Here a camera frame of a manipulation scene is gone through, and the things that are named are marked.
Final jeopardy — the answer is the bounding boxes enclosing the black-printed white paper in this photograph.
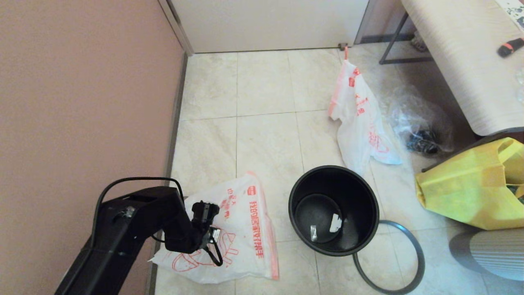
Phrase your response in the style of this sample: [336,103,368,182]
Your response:
[493,0,524,31]

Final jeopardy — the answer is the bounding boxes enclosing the grey ribbed robot base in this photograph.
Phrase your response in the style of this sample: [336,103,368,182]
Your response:
[449,227,524,282]

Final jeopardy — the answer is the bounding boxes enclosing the small white object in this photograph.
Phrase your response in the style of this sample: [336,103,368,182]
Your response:
[411,31,428,52]

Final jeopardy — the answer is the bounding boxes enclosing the grey door frame post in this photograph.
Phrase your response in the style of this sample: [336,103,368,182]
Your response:
[158,0,195,57]

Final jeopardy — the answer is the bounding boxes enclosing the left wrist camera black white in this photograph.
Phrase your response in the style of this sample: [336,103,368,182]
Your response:
[192,201,221,228]

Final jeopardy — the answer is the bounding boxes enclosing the dark items in clear bag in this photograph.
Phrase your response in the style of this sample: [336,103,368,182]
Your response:
[406,129,443,156]

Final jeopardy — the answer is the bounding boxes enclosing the black and red marker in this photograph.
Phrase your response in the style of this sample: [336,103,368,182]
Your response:
[496,38,524,58]

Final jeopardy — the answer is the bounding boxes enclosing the yellow non-woven bag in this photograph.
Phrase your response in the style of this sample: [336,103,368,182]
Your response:
[414,137,524,231]

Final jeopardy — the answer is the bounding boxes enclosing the black round trash bin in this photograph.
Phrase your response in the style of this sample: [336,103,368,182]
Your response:
[288,165,380,257]

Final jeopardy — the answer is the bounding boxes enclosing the clear plastic bag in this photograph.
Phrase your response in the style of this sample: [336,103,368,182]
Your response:
[381,84,455,158]

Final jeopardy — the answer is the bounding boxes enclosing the grey bin rim ring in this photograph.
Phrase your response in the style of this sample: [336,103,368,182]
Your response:
[353,220,425,295]

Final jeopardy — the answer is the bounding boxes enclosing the white door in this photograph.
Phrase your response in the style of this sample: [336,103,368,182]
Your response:
[170,0,371,54]

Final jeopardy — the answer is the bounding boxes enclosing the beige table with metal legs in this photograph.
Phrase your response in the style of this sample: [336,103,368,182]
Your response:
[379,12,524,172]

